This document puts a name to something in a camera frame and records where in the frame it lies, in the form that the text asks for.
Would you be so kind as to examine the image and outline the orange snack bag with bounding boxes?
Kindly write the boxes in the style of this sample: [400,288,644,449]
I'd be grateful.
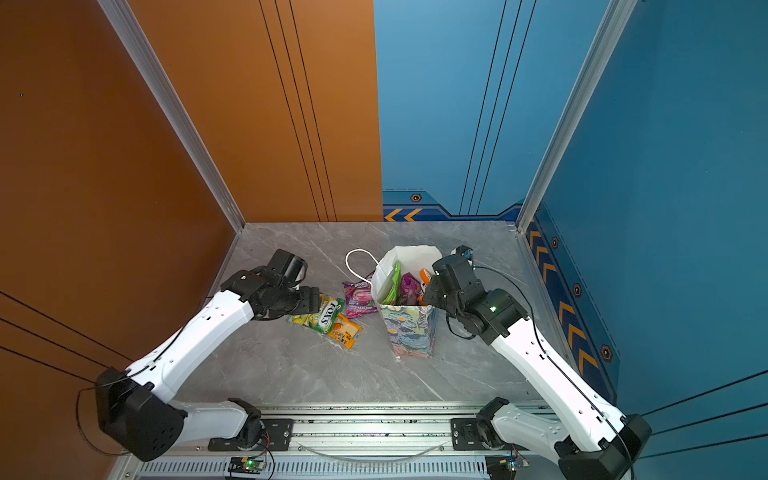
[419,269,431,288]

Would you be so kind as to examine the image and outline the purple grape candy bag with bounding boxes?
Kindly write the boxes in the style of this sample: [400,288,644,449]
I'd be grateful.
[398,273,423,306]

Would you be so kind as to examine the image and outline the colourful white paper bag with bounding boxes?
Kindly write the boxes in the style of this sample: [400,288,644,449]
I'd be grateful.
[344,245,442,358]

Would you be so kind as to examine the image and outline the green yellow Fox's candy bag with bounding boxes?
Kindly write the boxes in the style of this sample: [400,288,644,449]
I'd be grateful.
[288,294,345,335]

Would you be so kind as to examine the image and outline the green Lays chips bag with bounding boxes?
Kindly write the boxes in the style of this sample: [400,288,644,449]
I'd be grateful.
[382,260,402,305]

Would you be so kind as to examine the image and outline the small orange yellow snack pack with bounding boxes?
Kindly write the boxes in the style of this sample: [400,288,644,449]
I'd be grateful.
[328,314,363,349]

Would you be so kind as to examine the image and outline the purple small snack bag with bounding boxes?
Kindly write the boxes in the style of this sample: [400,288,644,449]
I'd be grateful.
[343,280,377,320]

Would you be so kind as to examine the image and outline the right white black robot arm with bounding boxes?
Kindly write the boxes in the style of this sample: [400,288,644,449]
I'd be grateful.
[424,263,652,479]

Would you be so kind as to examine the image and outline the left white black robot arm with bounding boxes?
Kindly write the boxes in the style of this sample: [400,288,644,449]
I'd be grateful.
[93,249,320,461]

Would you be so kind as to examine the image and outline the left green circuit board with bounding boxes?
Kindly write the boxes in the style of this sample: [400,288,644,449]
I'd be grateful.
[226,456,268,479]

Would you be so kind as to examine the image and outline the green circuit board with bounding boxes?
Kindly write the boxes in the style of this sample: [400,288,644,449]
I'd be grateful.
[485,455,530,480]
[226,456,268,479]

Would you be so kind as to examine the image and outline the right green circuit board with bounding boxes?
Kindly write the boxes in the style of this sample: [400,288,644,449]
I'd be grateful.
[485,455,530,480]

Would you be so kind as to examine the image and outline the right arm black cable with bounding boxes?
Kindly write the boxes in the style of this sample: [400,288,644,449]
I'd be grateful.
[443,263,637,480]

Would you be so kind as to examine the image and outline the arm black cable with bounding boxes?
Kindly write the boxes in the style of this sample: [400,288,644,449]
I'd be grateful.
[443,263,637,480]
[74,323,187,458]

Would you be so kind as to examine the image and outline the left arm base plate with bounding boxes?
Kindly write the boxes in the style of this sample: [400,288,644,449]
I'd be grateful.
[207,419,294,452]

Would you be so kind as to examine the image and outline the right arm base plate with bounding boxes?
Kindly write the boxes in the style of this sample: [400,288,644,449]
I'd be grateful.
[449,417,524,452]

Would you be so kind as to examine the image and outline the aluminium rail frame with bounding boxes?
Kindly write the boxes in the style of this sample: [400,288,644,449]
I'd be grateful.
[107,400,636,480]

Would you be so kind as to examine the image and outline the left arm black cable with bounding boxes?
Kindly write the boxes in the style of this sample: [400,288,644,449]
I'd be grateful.
[74,323,187,458]

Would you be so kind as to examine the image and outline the right aluminium corner post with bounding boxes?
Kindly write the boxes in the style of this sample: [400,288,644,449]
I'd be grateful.
[516,0,637,234]

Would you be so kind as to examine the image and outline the aluminium corner post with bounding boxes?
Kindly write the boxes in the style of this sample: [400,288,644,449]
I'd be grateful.
[516,0,637,234]
[98,0,246,234]

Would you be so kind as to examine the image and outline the left aluminium corner post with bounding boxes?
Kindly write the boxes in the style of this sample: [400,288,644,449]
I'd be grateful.
[98,0,246,234]

